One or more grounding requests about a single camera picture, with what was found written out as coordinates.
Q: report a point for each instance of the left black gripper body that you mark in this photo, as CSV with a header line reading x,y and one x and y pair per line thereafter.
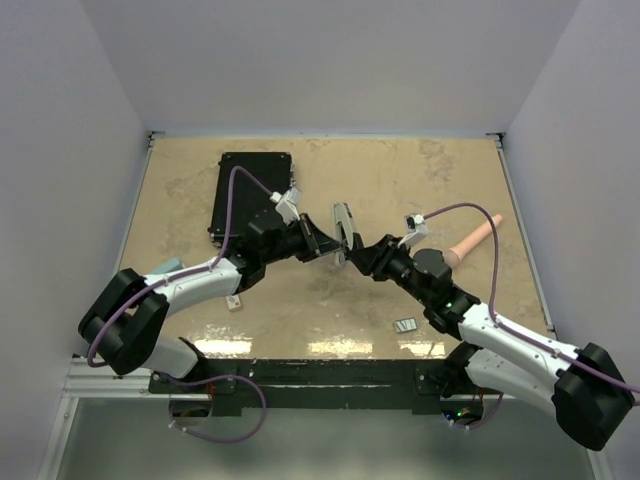
x,y
290,245

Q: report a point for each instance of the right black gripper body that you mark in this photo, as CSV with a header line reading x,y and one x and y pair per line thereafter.
x,y
393,262

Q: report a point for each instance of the silver black stapler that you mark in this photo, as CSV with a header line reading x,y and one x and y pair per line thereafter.
x,y
346,231

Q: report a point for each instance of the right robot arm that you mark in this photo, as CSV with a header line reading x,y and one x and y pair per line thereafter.
x,y
582,388

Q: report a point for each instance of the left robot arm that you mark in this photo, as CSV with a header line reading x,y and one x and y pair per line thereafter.
x,y
123,326

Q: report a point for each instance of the pink silicone cone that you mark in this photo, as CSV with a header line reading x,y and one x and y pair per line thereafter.
x,y
455,255

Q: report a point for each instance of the staple strips pack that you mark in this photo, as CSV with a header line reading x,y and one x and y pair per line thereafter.
x,y
406,325

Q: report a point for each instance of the small staple box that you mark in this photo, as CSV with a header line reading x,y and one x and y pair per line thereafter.
x,y
233,303

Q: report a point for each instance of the black briefcase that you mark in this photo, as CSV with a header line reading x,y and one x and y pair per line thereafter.
x,y
274,170

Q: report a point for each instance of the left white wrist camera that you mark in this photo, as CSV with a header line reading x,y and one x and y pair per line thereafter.
x,y
286,204

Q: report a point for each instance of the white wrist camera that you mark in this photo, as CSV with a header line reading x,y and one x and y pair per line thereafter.
x,y
417,230
286,204

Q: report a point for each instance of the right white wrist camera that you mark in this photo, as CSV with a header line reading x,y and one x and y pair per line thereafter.
x,y
417,230

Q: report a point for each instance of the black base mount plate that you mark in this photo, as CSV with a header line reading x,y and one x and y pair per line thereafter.
x,y
417,385

